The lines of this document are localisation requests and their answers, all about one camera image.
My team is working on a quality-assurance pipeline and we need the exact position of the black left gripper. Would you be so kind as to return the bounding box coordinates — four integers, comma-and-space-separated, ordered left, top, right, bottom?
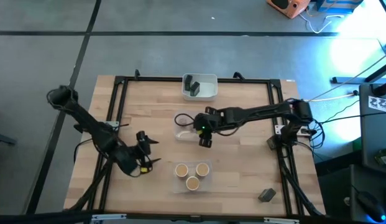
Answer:
116, 130, 162, 177

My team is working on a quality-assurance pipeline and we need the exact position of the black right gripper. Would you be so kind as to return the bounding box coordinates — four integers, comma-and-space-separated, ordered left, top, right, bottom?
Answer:
194, 112, 216, 149

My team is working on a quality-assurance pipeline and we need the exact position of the paper cup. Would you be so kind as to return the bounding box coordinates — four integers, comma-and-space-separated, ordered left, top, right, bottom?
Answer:
195, 162, 210, 178
185, 175, 201, 191
175, 163, 190, 179

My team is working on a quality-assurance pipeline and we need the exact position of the clear plastic bin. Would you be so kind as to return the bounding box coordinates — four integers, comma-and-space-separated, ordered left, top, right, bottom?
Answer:
172, 159, 214, 194
173, 111, 217, 143

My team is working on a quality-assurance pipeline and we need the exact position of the white plastic bin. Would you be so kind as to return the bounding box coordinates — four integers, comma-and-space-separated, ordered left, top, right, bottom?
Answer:
182, 73, 219, 102

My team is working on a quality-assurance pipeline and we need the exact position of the black horizontal beam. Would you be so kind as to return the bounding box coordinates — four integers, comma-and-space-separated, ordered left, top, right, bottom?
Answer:
0, 210, 386, 224

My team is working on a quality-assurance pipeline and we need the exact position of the black desk surface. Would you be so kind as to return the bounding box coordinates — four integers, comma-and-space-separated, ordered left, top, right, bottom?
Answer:
315, 164, 386, 224

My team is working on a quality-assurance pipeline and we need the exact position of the grey floor object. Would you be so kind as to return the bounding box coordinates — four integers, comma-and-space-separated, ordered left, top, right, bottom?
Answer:
0, 132, 18, 146

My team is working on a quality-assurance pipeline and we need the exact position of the grey metal floor bar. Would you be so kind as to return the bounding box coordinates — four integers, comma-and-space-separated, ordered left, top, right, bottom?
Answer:
331, 75, 372, 85

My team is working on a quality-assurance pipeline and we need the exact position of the orange speaker box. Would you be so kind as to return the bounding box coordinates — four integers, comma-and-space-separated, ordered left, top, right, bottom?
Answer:
266, 0, 311, 19

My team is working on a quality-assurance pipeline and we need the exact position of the dark grey side desk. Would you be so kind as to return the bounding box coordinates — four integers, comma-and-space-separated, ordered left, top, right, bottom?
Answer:
359, 81, 386, 175

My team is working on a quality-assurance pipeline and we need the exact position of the black computer mouse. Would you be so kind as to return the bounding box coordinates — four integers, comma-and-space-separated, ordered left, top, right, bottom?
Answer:
356, 190, 386, 223

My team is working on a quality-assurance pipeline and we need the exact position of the white printed sheet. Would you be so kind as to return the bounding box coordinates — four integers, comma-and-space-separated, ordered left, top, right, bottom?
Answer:
368, 95, 386, 112

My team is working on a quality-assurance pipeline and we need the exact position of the green circuit board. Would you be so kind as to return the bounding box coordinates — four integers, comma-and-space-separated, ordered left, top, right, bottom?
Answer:
374, 148, 386, 166

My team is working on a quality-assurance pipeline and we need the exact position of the blue box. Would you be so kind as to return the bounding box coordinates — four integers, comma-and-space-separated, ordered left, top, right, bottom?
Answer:
315, 0, 364, 15

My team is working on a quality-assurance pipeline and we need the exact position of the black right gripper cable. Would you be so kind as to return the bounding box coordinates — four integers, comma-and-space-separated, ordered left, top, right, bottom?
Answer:
174, 113, 198, 128

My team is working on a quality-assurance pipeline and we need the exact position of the black cable bundle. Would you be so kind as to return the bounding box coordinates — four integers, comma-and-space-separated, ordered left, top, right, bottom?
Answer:
279, 158, 326, 217
67, 155, 117, 212

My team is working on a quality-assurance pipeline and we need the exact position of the black aluminium table frame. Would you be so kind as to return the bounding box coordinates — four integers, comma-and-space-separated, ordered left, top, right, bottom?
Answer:
113, 70, 290, 218

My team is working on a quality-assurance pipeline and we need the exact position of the silver metal bracket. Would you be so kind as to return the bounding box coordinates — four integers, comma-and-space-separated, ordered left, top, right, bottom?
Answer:
91, 213, 127, 222
263, 217, 301, 224

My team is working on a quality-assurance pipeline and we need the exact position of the white floor cable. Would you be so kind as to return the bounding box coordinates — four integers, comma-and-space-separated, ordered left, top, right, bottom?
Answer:
298, 11, 346, 34

